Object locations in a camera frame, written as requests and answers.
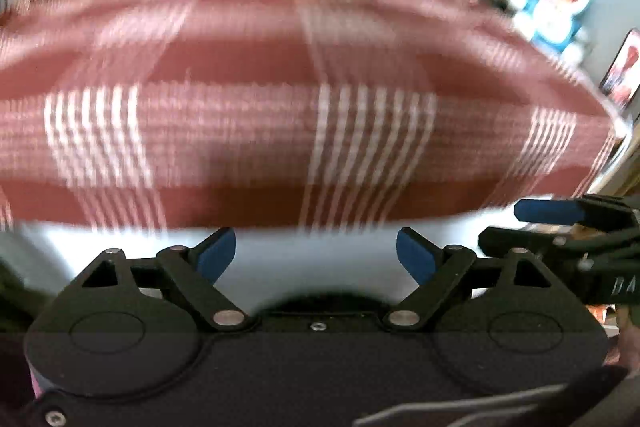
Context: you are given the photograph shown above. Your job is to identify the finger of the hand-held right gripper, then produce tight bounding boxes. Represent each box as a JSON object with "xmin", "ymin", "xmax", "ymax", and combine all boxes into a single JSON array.
[
  {"xmin": 514, "ymin": 194, "xmax": 640, "ymax": 233},
  {"xmin": 478, "ymin": 227, "xmax": 601, "ymax": 268}
]

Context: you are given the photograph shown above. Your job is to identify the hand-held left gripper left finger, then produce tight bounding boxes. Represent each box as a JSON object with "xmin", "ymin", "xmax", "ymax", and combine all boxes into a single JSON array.
[{"xmin": 82, "ymin": 227, "xmax": 251, "ymax": 333}]

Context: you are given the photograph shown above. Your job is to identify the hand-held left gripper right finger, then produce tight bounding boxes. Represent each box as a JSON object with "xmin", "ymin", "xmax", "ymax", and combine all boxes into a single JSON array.
[{"xmin": 382, "ymin": 228, "xmax": 553, "ymax": 333}]

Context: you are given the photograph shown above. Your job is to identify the red plaid tablecloth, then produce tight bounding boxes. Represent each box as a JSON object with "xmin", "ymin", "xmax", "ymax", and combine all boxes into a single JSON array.
[{"xmin": 0, "ymin": 0, "xmax": 628, "ymax": 233}]

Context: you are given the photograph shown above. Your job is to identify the black framed red picture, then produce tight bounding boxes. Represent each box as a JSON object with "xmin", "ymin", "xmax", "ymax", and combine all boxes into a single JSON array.
[{"xmin": 599, "ymin": 28, "xmax": 640, "ymax": 108}]

